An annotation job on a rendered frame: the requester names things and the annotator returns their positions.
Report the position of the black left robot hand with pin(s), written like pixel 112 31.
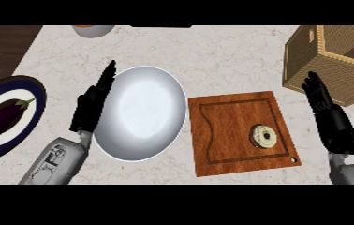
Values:
pixel 90 107

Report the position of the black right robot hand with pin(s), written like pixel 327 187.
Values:
pixel 331 122

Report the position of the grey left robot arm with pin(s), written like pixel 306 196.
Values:
pixel 54 161

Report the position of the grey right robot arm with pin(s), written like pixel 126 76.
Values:
pixel 342 169

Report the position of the pale frosted cupcake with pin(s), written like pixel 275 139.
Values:
pixel 262 136

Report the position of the tan wicker basket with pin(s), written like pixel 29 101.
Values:
pixel 321 63

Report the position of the brown wooden cutting board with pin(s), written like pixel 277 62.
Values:
pixel 241 132

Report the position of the large white bowl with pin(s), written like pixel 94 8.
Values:
pixel 140 113

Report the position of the white plate with blue rim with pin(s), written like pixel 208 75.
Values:
pixel 33 110

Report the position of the purple eggplant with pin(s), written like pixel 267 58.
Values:
pixel 10 111

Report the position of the small grey bowl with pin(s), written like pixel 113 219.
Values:
pixel 92 31

